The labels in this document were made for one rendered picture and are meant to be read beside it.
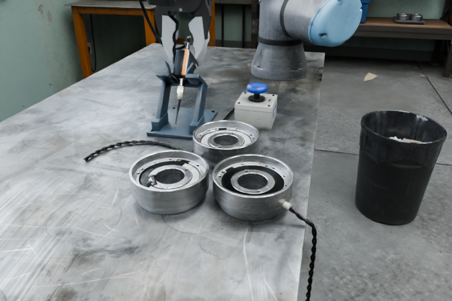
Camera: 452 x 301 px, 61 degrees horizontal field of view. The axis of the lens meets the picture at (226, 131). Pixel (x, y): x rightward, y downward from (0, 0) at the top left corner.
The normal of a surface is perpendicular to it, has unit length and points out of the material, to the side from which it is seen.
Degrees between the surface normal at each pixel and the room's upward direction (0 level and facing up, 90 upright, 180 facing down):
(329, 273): 0
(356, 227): 0
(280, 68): 72
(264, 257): 0
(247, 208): 90
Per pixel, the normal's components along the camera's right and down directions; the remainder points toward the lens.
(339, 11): 0.49, 0.48
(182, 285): 0.00, -0.90
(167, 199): 0.07, 0.43
